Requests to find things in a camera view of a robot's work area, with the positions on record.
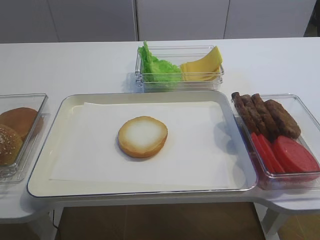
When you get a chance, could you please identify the plain bottom bun half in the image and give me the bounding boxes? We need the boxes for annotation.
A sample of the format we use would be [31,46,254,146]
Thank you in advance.
[117,116,169,158]

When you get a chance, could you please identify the green lettuce leaf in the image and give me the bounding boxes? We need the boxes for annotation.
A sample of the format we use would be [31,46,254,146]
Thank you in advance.
[138,41,182,83]

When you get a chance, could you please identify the clear lettuce and cheese container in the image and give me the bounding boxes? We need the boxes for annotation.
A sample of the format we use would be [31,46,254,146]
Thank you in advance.
[135,45,224,92]

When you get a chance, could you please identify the yellow cheese slices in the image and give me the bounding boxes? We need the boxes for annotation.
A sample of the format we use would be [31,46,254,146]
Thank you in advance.
[180,46,223,82]

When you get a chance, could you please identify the white paper tray liner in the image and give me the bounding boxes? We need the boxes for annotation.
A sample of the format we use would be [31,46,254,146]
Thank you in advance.
[49,100,245,189]

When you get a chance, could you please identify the brown meat patty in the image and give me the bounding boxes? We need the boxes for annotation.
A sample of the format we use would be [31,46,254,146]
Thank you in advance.
[251,93,280,142]
[264,99,301,139]
[231,92,260,134]
[241,94,269,139]

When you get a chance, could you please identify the white serving tray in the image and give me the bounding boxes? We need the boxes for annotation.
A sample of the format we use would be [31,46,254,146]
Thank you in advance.
[27,90,257,198]

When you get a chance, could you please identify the red tomato slice back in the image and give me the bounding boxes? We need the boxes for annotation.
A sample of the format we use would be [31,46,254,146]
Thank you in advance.
[250,132,275,174]

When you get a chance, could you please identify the red tomato slice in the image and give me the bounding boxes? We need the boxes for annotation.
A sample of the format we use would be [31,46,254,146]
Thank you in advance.
[271,135,320,173]
[250,132,275,174]
[257,134,285,174]

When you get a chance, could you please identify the red tomato slice middle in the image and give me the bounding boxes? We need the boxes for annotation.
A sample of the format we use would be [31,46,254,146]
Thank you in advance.
[257,134,285,174]

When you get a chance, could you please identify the clear meat and tomato container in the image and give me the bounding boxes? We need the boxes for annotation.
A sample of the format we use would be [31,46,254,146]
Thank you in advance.
[231,92,320,190]

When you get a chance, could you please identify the smooth brown bun half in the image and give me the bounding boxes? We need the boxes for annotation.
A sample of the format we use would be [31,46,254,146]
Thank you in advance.
[0,107,38,141]

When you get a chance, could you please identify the red tomato slice front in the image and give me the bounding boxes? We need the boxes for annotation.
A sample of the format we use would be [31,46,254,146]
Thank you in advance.
[271,135,320,173]

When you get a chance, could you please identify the clear plastic bun container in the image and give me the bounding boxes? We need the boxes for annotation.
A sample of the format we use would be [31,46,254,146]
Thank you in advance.
[0,93,48,185]

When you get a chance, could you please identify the sesame top bun right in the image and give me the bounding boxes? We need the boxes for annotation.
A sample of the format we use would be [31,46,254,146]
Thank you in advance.
[0,124,23,166]

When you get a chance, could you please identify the thin black floor cable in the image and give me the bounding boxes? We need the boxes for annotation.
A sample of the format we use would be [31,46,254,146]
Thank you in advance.
[51,209,60,230]

